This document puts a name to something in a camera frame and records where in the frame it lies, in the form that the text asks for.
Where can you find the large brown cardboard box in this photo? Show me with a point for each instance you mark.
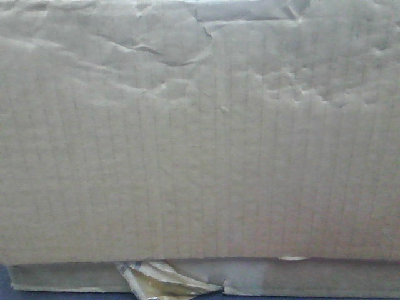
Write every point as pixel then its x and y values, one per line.
pixel 197 130

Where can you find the torn brown packing tape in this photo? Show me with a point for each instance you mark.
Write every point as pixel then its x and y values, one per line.
pixel 159 280

